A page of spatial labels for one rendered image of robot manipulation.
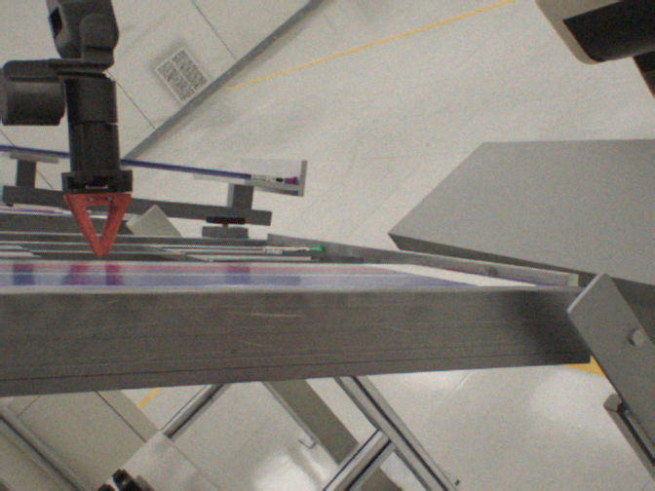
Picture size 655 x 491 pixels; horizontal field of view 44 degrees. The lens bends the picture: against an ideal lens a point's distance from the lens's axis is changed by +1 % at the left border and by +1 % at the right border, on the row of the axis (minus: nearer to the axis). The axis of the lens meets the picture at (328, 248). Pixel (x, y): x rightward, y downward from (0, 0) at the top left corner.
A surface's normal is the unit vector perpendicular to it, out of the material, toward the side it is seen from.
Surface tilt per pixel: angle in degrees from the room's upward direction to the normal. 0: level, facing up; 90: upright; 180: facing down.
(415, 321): 90
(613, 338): 90
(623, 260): 0
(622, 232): 0
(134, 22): 90
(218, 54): 90
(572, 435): 0
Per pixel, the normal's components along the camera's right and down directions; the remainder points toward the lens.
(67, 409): 0.45, 0.07
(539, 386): -0.58, -0.74
